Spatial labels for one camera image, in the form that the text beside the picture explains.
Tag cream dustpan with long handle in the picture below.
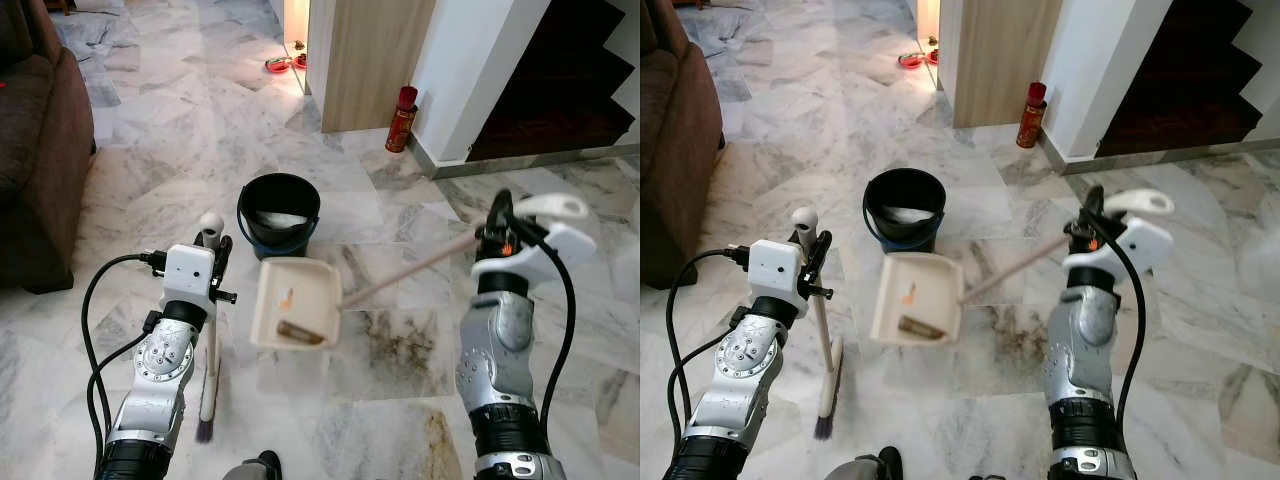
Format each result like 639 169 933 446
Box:
248 192 591 351
870 188 1176 347

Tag black bucket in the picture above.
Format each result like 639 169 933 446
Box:
236 173 322 261
863 168 948 253

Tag white crumpled paper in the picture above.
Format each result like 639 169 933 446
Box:
872 203 939 227
245 207 313 233

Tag red spray can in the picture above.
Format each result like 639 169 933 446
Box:
1016 82 1048 150
386 85 419 154

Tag dark wooden stairs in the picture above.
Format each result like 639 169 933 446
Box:
465 0 637 163
1095 0 1264 159

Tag light wood panel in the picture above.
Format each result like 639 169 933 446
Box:
305 0 438 134
940 0 1063 129

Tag brown sofa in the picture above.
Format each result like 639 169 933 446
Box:
0 0 96 294
640 0 725 291

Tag grey black robot leg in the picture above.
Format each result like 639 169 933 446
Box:
825 447 906 480
222 450 283 480

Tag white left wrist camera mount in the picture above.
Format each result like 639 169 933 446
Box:
748 238 809 316
160 243 219 319

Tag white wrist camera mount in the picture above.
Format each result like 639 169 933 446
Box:
472 222 598 291
748 238 809 316
1062 217 1176 286
160 243 219 319

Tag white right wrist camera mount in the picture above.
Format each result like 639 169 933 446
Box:
472 222 598 291
1062 217 1176 286

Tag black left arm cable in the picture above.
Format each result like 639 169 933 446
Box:
80 250 169 471
665 245 753 456

